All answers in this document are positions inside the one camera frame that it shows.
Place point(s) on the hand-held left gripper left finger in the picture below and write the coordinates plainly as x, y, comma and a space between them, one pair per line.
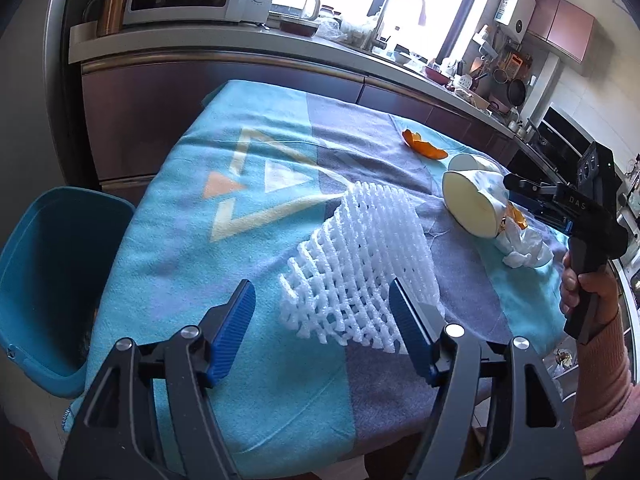
232, 332

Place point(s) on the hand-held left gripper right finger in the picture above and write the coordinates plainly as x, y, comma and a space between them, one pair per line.
411, 332

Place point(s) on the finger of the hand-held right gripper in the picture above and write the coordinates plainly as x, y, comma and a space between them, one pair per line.
525, 184
555, 220

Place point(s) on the small orange peel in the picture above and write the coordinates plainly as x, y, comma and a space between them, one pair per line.
515, 217

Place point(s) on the white tissue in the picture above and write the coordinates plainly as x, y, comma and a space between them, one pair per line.
525, 247

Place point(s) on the white paper cup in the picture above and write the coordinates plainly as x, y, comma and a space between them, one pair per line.
472, 200

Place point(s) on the white foam fruit net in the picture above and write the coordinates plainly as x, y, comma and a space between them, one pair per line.
360, 265

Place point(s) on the large orange peel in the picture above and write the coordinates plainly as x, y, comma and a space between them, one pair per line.
425, 146

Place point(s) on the blue plastic bin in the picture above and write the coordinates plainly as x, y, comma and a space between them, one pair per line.
45, 280

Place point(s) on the person's right forearm pink sleeve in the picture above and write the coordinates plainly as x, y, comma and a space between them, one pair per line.
607, 390

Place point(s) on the person's right hand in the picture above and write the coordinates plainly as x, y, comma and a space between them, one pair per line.
597, 295

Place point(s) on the black built-in oven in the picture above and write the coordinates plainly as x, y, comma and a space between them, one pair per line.
560, 135

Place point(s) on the blue grey patterned tablecloth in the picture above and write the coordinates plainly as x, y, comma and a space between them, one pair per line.
190, 260

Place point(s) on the hanging black frying pan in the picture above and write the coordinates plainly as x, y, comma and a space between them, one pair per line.
516, 93

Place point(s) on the red bowl by sink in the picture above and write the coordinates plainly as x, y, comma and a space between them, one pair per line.
439, 76

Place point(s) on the steel kitchen faucet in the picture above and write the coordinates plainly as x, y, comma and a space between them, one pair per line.
385, 15

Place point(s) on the clear plastic bag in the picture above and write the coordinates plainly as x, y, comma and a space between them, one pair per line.
345, 30

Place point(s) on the brown kitchen counter cabinet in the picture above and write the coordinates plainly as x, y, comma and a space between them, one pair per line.
150, 105

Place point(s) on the dark red bowl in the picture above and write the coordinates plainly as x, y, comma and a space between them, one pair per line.
299, 26

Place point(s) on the pink wall cabinet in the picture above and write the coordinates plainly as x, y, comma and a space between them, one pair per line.
565, 22

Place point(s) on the white wall water heater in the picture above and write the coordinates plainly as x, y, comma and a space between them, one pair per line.
515, 7

